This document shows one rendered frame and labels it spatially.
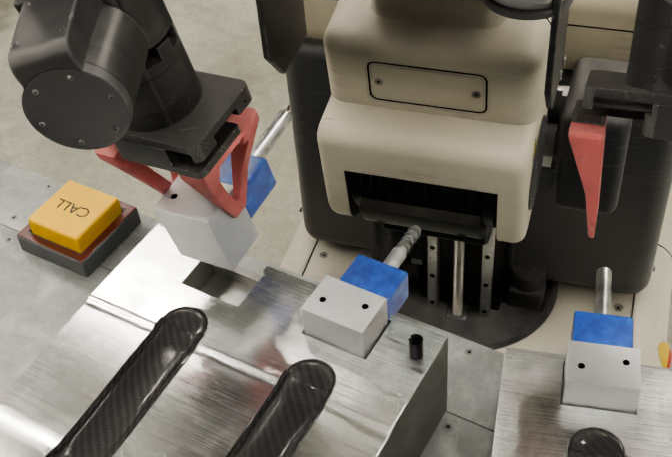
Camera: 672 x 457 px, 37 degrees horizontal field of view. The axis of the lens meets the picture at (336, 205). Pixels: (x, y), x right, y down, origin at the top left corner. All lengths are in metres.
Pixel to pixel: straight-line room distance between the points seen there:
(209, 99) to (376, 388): 0.23
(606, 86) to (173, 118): 0.26
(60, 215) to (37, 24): 0.42
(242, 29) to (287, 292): 1.95
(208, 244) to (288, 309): 0.08
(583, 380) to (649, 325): 0.85
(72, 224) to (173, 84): 0.33
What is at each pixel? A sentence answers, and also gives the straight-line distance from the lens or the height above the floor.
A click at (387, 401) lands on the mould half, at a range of 0.69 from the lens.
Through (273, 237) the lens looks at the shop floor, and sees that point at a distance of 2.06.
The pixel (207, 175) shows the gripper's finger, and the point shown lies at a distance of 0.63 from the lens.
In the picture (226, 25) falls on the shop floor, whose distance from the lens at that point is 2.69.
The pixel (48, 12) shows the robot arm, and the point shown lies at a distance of 0.55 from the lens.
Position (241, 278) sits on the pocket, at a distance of 0.80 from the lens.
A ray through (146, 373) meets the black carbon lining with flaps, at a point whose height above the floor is 0.88.
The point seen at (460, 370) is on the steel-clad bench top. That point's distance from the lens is 0.82.
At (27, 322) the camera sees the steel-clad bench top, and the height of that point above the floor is 0.80.
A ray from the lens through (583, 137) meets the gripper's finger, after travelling 0.61.
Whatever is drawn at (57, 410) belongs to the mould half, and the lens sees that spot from 0.74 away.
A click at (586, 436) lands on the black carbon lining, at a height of 0.85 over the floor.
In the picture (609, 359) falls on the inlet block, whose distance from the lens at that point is 0.73.
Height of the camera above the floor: 1.45
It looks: 43 degrees down
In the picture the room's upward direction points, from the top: 5 degrees counter-clockwise
